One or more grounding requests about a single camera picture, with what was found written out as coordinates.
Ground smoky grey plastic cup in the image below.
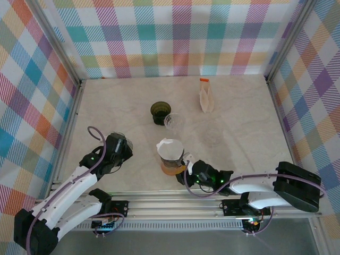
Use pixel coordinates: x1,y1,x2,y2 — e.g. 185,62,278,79
109,130,134,154

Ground orange plastic cup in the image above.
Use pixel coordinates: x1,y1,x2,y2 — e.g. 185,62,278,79
160,164,187,176

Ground dark green coffee dripper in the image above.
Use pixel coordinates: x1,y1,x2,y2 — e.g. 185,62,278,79
150,101,172,125

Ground clear plastic coffee dripper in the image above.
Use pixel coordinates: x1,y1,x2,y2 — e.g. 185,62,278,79
164,112,186,136

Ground controller board with green light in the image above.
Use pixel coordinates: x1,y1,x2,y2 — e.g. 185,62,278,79
242,217,263,235
91,218,118,236

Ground grey metal sheet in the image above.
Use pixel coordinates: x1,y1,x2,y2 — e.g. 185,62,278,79
34,230,319,255

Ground colourful plaid backdrop cloth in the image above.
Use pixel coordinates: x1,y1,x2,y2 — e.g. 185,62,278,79
269,0,340,240
39,0,309,79
0,0,79,255

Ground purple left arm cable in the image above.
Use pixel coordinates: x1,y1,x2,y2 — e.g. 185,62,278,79
26,126,108,253

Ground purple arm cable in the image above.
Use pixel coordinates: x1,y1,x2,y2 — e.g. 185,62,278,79
26,126,108,253
185,161,327,199

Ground wide aluminium mounting rail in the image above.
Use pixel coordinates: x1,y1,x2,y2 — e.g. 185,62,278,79
28,189,322,222

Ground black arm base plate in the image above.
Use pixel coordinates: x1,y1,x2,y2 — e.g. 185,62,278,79
110,200,130,218
221,198,272,218

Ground aluminium side rail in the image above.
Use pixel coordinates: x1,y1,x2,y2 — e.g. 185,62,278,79
265,75,306,194
50,79,86,191

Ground slotted grey cable duct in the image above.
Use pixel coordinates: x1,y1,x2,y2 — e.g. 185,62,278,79
41,222,245,232

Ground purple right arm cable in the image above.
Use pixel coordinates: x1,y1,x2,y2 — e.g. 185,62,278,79
185,161,327,199

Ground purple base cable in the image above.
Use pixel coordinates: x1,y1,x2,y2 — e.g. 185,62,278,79
94,211,128,236
245,204,275,237

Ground aluminium frame post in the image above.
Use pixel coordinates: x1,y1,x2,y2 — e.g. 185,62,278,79
26,0,82,85
265,0,317,82

